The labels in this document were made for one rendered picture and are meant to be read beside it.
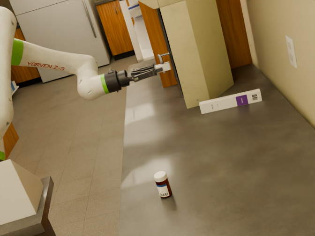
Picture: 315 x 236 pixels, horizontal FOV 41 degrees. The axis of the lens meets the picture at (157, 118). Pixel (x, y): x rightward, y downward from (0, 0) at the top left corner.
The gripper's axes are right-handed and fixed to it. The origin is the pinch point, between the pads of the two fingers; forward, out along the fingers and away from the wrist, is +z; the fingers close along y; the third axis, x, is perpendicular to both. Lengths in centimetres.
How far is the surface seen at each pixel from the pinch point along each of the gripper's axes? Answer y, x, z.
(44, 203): -54, 20, -53
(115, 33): 496, 72, -68
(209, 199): -78, 20, 4
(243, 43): 32, 9, 43
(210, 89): -3.8, 15.0, 18.1
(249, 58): 32, 18, 44
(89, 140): 207, 115, -96
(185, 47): -5.3, -7.3, 11.8
